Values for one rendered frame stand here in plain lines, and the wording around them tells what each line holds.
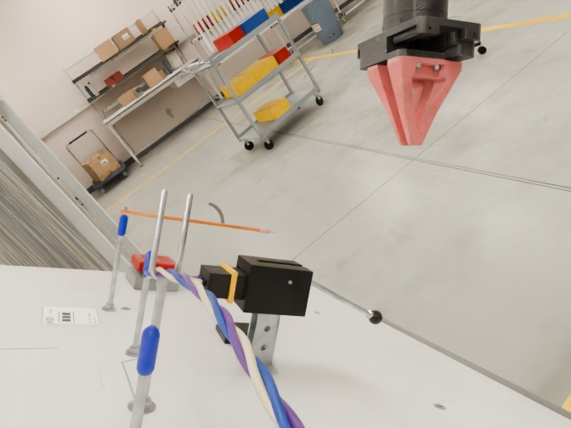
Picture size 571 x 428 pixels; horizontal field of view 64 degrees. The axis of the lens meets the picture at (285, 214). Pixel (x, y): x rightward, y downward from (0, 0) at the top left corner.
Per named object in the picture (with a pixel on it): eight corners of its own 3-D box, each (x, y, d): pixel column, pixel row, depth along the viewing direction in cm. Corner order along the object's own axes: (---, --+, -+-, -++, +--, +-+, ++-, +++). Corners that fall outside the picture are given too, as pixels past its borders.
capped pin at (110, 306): (119, 311, 47) (136, 208, 46) (104, 312, 46) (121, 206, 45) (113, 306, 48) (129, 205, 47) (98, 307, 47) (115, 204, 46)
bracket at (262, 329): (278, 374, 39) (289, 317, 38) (251, 374, 38) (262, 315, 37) (261, 351, 43) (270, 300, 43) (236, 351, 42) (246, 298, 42)
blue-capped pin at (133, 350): (144, 357, 37) (161, 253, 37) (125, 357, 37) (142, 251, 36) (143, 350, 39) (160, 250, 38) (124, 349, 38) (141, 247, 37)
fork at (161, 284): (155, 400, 31) (191, 192, 30) (158, 413, 29) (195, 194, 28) (125, 400, 30) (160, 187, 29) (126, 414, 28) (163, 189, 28)
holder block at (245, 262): (305, 317, 39) (313, 271, 39) (243, 312, 37) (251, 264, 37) (287, 302, 43) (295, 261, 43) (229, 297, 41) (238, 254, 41)
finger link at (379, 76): (409, 143, 38) (412, 25, 37) (363, 145, 44) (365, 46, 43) (473, 143, 40) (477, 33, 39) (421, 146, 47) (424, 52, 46)
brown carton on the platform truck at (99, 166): (112, 167, 779) (99, 150, 765) (122, 166, 734) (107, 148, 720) (94, 182, 763) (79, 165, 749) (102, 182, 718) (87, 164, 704)
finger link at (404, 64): (398, 143, 39) (401, 30, 38) (356, 146, 46) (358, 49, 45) (461, 144, 42) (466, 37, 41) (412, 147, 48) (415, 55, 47)
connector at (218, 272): (259, 300, 38) (263, 277, 38) (203, 297, 36) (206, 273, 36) (247, 290, 41) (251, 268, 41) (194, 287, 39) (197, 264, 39)
